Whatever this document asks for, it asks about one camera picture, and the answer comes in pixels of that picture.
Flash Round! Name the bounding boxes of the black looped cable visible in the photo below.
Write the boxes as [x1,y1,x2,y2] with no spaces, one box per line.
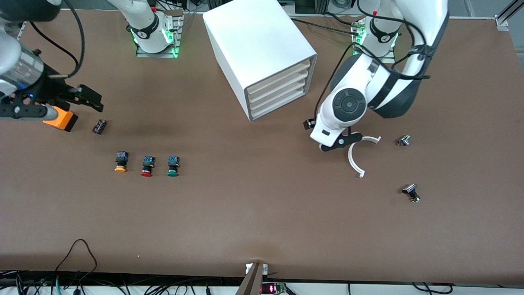
[55,239,99,284]

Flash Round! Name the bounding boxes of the orange button enclosure box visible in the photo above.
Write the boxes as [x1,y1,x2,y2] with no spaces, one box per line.
[43,106,79,132]

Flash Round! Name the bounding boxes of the white drawer cabinet housing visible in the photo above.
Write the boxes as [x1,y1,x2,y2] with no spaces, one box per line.
[203,0,318,122]

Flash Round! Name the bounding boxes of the yellow push button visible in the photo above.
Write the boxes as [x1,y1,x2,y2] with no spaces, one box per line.
[114,151,129,173]

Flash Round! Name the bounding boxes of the cream plastic drawer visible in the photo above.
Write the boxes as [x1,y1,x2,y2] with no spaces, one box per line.
[250,75,311,114]
[248,60,312,99]
[249,68,312,106]
[251,83,310,120]

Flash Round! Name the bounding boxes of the red push button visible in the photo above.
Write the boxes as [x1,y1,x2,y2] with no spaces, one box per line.
[140,156,156,177]

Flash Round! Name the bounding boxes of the black and silver switch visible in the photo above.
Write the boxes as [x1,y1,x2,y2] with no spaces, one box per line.
[402,184,421,203]

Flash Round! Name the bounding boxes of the aluminium frame corner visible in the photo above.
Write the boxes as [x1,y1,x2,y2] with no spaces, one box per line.
[495,0,524,32]

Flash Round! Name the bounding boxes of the black cables to arm base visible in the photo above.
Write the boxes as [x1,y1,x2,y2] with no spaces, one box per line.
[289,11,363,37]

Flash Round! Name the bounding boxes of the camera mounting post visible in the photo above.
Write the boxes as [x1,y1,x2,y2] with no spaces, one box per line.
[235,262,269,295]

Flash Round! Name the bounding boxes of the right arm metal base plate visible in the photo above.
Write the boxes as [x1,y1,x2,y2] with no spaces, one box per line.
[136,10,183,58]

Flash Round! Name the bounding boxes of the device with red display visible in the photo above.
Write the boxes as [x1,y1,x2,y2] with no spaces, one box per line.
[262,282,288,295]

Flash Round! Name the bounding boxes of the white curved plastic arc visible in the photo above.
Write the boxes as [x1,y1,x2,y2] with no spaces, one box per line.
[348,136,382,178]

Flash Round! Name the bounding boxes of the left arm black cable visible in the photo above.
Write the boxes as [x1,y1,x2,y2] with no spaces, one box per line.
[314,0,431,120]

